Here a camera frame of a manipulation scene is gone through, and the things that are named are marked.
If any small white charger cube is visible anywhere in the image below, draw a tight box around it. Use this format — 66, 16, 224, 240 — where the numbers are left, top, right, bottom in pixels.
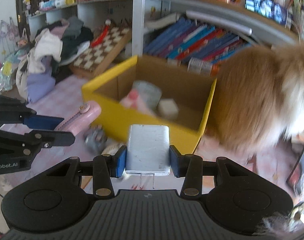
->
54, 101, 102, 136

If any white power adapter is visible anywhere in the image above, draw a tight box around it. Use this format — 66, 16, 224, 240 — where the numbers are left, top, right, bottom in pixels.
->
125, 125, 170, 190

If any cream square charger block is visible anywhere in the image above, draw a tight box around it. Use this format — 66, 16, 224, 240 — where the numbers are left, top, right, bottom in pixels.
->
157, 99, 179, 120

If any cream wrist watch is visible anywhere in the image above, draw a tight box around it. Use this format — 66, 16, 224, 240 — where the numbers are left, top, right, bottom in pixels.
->
101, 142, 123, 155

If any pink plush pig toy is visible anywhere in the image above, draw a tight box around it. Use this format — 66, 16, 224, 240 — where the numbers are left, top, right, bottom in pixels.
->
119, 89, 156, 116

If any wooden chess board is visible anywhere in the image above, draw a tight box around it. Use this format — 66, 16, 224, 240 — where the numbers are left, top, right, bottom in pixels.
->
70, 27, 132, 79

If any pink checkered tablecloth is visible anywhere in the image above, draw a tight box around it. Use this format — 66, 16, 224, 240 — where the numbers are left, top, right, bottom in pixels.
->
0, 75, 297, 196

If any pile of clothes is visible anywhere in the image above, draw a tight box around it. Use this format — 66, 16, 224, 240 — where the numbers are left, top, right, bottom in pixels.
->
16, 16, 93, 103

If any yellow cardboard box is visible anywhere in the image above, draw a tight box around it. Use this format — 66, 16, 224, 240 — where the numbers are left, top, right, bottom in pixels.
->
82, 56, 217, 154

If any orange fluffy cat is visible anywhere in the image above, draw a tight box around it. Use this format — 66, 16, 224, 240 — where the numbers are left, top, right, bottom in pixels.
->
211, 43, 304, 152

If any orange white medicine box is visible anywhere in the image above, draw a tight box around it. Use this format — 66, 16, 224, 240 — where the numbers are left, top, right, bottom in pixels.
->
187, 58, 219, 76

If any black smartphone on stand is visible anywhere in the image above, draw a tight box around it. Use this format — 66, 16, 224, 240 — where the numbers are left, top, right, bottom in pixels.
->
287, 142, 304, 193

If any row of colourful books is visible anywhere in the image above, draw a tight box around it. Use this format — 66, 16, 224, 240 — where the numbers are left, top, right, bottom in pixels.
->
143, 17, 251, 64

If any phone showing video on shelf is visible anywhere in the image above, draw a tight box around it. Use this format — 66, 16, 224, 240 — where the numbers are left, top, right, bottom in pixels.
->
245, 0, 288, 26

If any white bookshelf frame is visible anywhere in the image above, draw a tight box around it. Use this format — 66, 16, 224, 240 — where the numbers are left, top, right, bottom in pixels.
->
27, 0, 298, 55

